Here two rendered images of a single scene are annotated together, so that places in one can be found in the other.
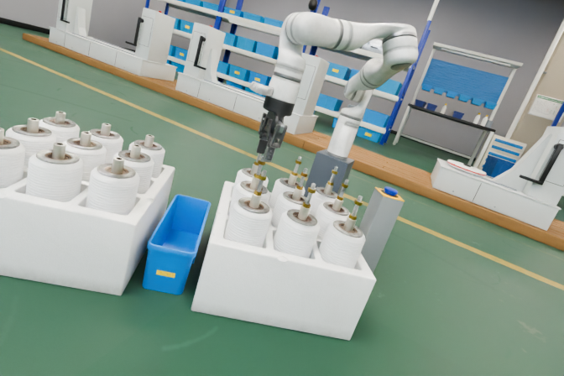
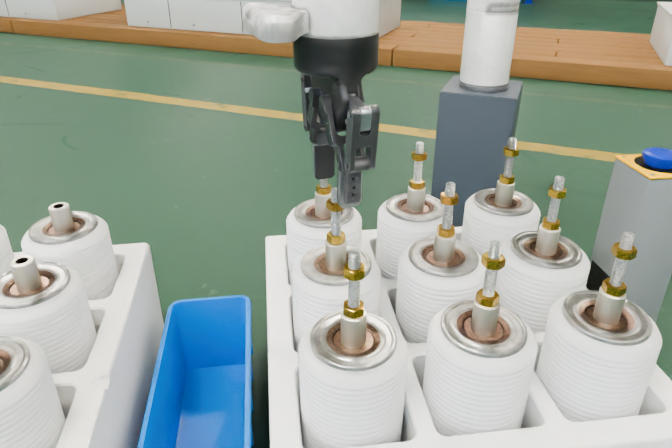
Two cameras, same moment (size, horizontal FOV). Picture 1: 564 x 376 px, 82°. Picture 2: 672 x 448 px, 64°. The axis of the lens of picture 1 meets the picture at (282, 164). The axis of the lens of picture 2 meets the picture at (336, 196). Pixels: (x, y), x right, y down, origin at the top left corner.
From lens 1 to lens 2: 0.33 m
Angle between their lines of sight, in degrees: 12
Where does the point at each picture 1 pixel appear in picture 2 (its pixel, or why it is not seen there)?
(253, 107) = not seen: hidden behind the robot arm
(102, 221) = not seen: outside the picture
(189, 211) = (210, 326)
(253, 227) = (368, 404)
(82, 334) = not seen: outside the picture
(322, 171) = (463, 130)
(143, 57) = not seen: outside the picture
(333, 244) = (583, 373)
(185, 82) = (141, 6)
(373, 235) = (639, 269)
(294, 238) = (481, 396)
